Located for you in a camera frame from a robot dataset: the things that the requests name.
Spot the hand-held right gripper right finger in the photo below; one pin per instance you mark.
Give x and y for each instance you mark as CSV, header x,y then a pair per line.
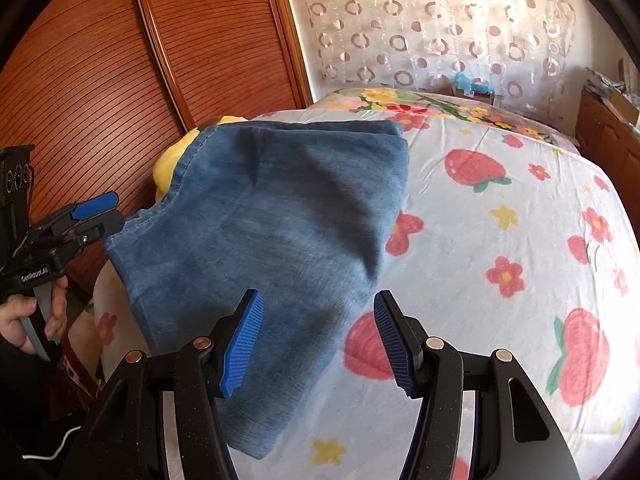
x,y
392,350

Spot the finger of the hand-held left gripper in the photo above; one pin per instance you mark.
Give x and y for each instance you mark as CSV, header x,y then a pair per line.
x,y
95,206
107,225

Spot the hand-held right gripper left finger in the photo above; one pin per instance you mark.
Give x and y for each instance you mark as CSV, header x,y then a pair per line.
x,y
242,350

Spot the blue denim pants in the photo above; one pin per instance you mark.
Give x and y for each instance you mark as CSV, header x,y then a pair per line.
x,y
270,240

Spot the person's left hand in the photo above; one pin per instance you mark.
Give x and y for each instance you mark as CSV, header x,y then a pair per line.
x,y
17,317

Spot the yellow plush toy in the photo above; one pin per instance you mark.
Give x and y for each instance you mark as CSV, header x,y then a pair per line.
x,y
175,165

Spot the red patterned cloth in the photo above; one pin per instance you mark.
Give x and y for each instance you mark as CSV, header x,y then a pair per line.
x,y
80,370

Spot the wooden slatted wardrobe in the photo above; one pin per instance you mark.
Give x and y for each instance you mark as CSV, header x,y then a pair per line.
x,y
125,85

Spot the white strawberry print bed sheet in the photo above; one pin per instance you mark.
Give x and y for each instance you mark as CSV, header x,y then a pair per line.
x,y
500,260

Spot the pink floral blanket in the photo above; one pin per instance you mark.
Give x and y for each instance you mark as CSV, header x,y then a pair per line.
x,y
450,107

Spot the blue box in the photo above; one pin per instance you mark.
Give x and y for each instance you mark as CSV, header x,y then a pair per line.
x,y
472,86

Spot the wooden dresser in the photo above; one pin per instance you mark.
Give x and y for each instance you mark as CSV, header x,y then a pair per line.
x,y
610,145

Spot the sheer curtain with circles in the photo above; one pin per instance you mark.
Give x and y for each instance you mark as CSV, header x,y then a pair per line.
x,y
430,20

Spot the cardboard box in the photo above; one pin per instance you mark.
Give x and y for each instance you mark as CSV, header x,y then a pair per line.
x,y
622,107

